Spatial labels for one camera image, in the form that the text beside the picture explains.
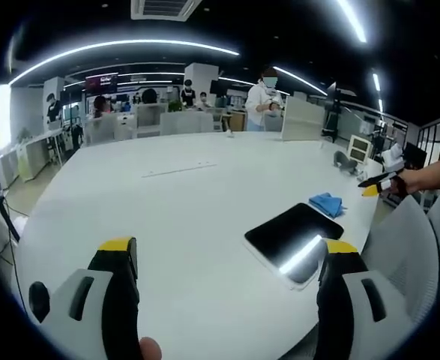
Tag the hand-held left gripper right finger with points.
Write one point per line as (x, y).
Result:
(336, 300)

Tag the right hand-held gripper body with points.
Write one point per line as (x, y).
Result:
(394, 155)

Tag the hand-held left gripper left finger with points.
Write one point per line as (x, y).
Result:
(120, 300)

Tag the blue cleaning cloth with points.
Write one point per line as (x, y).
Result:
(326, 204)

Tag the black tablet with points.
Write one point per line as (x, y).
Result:
(291, 234)

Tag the person's right hand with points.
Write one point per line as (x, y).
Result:
(405, 183)

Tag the person's left hand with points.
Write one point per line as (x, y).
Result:
(150, 349)

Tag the dark monitor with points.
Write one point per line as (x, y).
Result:
(415, 155)

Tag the white framed box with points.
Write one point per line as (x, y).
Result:
(360, 148)

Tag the grey curved object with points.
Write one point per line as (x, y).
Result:
(345, 163)

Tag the white mesh office chair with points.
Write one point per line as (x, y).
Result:
(403, 247)

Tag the black floor stand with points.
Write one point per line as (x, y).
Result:
(333, 112)

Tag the white desk partition panel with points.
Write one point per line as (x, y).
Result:
(303, 118)

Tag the black tripod stand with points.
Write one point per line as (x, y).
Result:
(6, 217)

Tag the green potted plant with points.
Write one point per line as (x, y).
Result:
(174, 106)

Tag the ceiling air vent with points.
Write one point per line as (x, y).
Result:
(165, 8)

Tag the red wall screen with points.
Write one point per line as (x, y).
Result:
(101, 83)

